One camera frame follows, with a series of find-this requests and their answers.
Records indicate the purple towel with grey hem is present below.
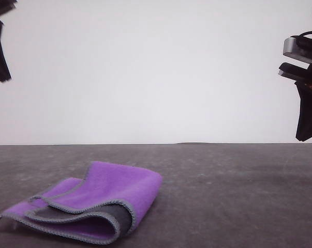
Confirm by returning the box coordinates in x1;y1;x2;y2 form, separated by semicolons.
0;160;164;246

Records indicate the grey table cloth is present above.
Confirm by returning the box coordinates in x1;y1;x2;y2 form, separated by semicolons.
0;142;312;248

